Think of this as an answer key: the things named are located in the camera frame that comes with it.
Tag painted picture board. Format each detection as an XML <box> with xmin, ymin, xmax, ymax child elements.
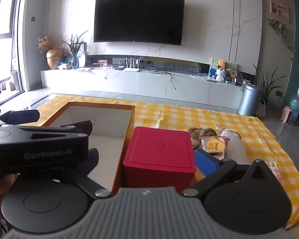
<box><xmin>208</xmin><ymin>57</ymin><xmax>237</xmax><ymax>82</ymax></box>

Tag framed wall picture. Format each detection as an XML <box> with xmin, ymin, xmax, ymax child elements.
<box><xmin>269</xmin><ymin>0</ymin><xmax>290</xmax><ymax>22</ymax></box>

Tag orange acorn-shaped jar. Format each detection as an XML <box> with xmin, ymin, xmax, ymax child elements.
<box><xmin>46</xmin><ymin>47</ymin><xmax>64</xmax><ymax>70</ymax></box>

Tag hanging green vine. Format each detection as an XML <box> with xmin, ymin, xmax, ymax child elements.
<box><xmin>267</xmin><ymin>18</ymin><xmax>296</xmax><ymax>53</ymax></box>

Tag black wall television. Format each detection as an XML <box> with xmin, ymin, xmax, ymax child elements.
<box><xmin>93</xmin><ymin>0</ymin><xmax>185</xmax><ymax>46</ymax></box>

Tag pink and white knitted piece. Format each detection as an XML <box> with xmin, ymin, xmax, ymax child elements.
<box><xmin>265</xmin><ymin>161</ymin><xmax>282</xmax><ymax>182</ymax></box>

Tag dried flower bunch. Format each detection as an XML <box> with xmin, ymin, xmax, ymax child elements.
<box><xmin>37</xmin><ymin>35</ymin><xmax>53</xmax><ymax>53</ymax></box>

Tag green plant in glass vase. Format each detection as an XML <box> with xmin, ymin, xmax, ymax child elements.
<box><xmin>62</xmin><ymin>30</ymin><xmax>89</xmax><ymax>69</ymax></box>

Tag white marble television cabinet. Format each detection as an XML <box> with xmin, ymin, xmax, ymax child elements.
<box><xmin>40</xmin><ymin>55</ymin><xmax>243</xmax><ymax>110</ymax></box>

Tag red square box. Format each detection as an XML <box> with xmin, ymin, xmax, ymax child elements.
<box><xmin>123</xmin><ymin>126</ymin><xmax>197</xmax><ymax>192</ymax></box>

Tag blue water bottle with pump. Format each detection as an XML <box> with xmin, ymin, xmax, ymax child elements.
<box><xmin>288</xmin><ymin>87</ymin><xmax>299</xmax><ymax>120</ymax></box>

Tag cardboard box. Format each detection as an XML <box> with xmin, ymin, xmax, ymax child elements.
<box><xmin>42</xmin><ymin>101</ymin><xmax>136</xmax><ymax>195</ymax></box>

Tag brown knitted plush toy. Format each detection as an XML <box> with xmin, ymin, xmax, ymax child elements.
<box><xmin>188</xmin><ymin>127</ymin><xmax>217</xmax><ymax>152</ymax></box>

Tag woven basket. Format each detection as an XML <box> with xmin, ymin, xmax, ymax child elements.
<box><xmin>255</xmin><ymin>98</ymin><xmax>268</xmax><ymax>118</ymax></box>

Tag black cable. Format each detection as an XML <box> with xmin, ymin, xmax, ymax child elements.
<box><xmin>147</xmin><ymin>61</ymin><xmax>177</xmax><ymax>90</ymax></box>

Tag white cloth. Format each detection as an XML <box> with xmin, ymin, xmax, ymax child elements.
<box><xmin>218</xmin><ymin>128</ymin><xmax>250</xmax><ymax>165</ymax></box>

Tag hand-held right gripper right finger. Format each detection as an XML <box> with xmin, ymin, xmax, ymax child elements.
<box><xmin>182</xmin><ymin>149</ymin><xmax>277</xmax><ymax>200</ymax></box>

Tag person's left hand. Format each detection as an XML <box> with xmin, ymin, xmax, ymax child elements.
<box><xmin>0</xmin><ymin>173</ymin><xmax>19</xmax><ymax>219</ymax></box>

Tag tall potted floor plant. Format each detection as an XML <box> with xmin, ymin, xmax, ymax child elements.
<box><xmin>253</xmin><ymin>63</ymin><xmax>281</xmax><ymax>105</ymax></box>

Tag brown teddy bear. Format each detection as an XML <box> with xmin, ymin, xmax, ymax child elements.
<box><xmin>215</xmin><ymin>59</ymin><xmax>231</xmax><ymax>82</ymax></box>

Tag snack packet with yellow label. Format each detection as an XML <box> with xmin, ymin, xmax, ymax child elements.
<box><xmin>200</xmin><ymin>136</ymin><xmax>227</xmax><ymax>160</ymax></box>

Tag glass balcony door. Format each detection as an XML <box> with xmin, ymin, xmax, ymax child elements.
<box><xmin>0</xmin><ymin>0</ymin><xmax>24</xmax><ymax>107</ymax></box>

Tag small pink heater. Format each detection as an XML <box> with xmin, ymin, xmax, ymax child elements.
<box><xmin>281</xmin><ymin>106</ymin><xmax>293</xmax><ymax>123</ymax></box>

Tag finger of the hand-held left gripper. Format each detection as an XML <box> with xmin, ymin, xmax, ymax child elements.
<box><xmin>0</xmin><ymin>110</ymin><xmax>40</xmax><ymax>125</ymax></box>
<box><xmin>19</xmin><ymin>120</ymin><xmax>93</xmax><ymax>140</ymax></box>

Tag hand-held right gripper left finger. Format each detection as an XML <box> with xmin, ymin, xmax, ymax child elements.
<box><xmin>65</xmin><ymin>148</ymin><xmax>112</xmax><ymax>200</ymax></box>

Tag yellow checked tablecloth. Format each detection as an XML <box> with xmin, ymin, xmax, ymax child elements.
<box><xmin>20</xmin><ymin>93</ymin><xmax>299</xmax><ymax>229</ymax></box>

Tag silver round trash can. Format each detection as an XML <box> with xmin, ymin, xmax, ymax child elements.
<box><xmin>238</xmin><ymin>83</ymin><xmax>263</xmax><ymax>117</ymax></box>

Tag white router with antennas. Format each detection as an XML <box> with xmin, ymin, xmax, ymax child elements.
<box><xmin>124</xmin><ymin>57</ymin><xmax>141</xmax><ymax>72</ymax></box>

